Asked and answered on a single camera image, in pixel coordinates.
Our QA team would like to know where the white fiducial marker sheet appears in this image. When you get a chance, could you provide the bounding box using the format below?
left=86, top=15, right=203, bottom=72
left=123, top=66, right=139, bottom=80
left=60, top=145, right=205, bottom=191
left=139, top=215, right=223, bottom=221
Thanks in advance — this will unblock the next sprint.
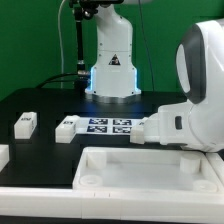
left=77, top=117, right=140, bottom=135

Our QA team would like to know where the white fence bar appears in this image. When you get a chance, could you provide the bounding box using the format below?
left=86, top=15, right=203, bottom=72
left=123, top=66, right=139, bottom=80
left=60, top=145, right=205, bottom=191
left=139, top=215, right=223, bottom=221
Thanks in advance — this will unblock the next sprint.
left=206, top=153, right=224, bottom=185
left=0, top=187, right=224, bottom=224

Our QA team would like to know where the black camera pole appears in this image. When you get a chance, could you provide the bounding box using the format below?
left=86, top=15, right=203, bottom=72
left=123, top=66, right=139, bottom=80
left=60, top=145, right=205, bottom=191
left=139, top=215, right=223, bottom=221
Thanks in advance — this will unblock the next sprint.
left=69, top=0, right=90, bottom=91

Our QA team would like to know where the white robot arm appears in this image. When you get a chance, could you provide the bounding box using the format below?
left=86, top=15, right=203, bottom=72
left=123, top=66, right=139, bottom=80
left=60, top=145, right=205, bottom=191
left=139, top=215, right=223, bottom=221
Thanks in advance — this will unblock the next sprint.
left=69, top=0, right=224, bottom=152

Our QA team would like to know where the white right fence bar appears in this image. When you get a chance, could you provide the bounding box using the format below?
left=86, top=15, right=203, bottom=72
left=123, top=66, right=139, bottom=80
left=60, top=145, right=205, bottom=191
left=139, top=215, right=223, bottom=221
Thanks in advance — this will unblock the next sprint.
left=206, top=153, right=224, bottom=185

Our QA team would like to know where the white front fence bar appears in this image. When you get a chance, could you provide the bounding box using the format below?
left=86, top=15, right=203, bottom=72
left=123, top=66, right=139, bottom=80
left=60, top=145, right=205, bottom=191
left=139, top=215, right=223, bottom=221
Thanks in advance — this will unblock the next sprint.
left=0, top=187, right=224, bottom=224

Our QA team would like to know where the black cable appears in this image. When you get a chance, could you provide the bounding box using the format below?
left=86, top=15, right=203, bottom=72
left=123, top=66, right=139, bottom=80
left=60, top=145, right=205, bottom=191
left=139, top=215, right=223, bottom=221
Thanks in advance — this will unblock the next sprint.
left=35, top=72, right=81, bottom=89

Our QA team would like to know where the white left fence block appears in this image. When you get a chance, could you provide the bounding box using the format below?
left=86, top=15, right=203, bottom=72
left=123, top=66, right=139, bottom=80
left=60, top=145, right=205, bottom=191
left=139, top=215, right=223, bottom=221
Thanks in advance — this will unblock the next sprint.
left=0, top=145, right=9, bottom=172

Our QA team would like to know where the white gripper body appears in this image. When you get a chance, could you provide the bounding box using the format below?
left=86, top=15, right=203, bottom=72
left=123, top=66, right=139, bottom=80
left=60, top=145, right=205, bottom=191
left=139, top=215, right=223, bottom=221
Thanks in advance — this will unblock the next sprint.
left=143, top=113, right=160, bottom=143

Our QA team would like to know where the white desk top tray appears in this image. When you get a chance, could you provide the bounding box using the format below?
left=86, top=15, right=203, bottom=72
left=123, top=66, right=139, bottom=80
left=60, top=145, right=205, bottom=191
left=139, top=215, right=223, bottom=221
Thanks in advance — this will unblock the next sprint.
left=73, top=147, right=224, bottom=193

